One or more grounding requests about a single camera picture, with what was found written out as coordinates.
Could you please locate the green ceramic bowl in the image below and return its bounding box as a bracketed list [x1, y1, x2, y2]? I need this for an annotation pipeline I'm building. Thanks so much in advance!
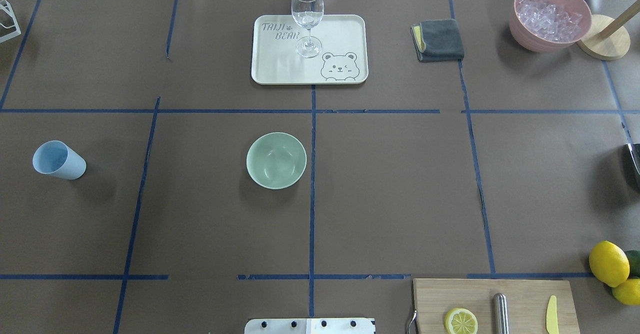
[246, 132, 307, 190]

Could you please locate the light blue plastic cup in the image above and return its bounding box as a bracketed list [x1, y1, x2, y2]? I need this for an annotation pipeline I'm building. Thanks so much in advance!
[32, 140, 87, 180]

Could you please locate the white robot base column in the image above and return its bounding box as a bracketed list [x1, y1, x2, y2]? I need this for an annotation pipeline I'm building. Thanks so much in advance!
[244, 317, 377, 333]

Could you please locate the pink bowl of ice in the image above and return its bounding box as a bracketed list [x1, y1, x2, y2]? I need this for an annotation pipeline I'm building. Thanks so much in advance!
[509, 0, 592, 53]

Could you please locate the metal ice scoop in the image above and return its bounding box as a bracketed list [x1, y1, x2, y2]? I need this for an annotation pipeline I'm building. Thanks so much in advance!
[621, 144, 640, 192]

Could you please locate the cream bear tray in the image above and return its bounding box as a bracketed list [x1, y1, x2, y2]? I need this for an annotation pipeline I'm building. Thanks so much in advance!
[250, 14, 369, 85]

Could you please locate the clear wine glass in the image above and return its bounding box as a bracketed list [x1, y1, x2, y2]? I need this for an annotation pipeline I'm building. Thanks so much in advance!
[291, 0, 325, 58]

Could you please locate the grey folded cloth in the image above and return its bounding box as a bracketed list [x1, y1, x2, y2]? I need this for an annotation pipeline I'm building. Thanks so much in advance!
[410, 19, 466, 63]

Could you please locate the lemon slice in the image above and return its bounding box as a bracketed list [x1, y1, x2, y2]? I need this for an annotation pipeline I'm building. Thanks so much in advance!
[443, 307, 479, 334]

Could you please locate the wooden cutting board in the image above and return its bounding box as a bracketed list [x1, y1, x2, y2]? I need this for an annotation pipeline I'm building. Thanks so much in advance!
[413, 278, 581, 333]

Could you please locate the yellow plastic knife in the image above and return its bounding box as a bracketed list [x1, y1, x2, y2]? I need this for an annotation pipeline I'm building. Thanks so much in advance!
[545, 295, 560, 334]

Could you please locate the yellow lemon upper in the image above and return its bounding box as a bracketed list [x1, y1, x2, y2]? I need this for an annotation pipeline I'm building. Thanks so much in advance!
[589, 240, 630, 288]

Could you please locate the yellow lemon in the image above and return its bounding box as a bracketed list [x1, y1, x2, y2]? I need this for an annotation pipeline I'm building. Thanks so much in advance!
[611, 278, 640, 306]
[589, 240, 630, 288]

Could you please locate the wooden stand with base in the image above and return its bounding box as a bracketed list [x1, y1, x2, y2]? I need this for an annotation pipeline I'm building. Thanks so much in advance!
[577, 0, 640, 61]

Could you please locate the green lime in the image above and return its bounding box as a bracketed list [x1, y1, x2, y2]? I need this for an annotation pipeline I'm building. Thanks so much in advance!
[624, 250, 640, 278]

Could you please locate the yellow lemon lower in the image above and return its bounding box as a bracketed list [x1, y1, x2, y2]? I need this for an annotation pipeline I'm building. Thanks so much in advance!
[611, 278, 640, 306]

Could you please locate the white cup rack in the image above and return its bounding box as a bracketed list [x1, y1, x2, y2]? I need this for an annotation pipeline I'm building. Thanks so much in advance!
[0, 0, 22, 43]

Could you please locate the silver black knife handle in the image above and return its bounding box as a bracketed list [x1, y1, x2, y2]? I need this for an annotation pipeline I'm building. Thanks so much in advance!
[493, 292, 510, 333]

